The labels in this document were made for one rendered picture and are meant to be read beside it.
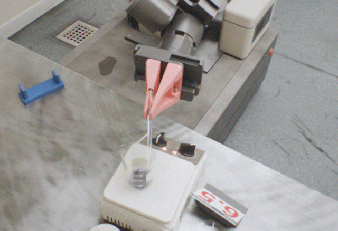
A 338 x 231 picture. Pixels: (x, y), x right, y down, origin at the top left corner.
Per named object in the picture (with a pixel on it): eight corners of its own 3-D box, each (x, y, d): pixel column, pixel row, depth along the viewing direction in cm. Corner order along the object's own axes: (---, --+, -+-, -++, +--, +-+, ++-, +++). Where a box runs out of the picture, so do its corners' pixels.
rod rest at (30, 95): (58, 78, 92) (55, 66, 89) (65, 86, 90) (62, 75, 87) (18, 96, 87) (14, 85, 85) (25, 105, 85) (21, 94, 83)
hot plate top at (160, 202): (133, 143, 70) (133, 141, 69) (196, 166, 67) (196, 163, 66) (100, 198, 62) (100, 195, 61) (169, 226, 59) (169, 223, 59)
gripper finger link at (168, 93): (167, 103, 48) (186, 56, 54) (113, 90, 49) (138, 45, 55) (165, 136, 53) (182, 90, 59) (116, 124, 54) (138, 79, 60)
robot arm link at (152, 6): (229, -8, 63) (200, 13, 70) (176, -58, 59) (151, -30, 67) (199, 46, 58) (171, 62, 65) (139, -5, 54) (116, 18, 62)
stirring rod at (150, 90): (148, 172, 63) (149, 86, 49) (151, 173, 63) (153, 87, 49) (147, 175, 63) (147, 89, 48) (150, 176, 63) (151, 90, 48)
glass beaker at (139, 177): (159, 169, 66) (160, 140, 60) (151, 196, 62) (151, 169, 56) (124, 162, 66) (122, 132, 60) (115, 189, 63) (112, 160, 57)
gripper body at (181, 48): (202, 67, 53) (213, 35, 58) (131, 50, 54) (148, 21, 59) (197, 99, 58) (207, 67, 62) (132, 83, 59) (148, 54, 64)
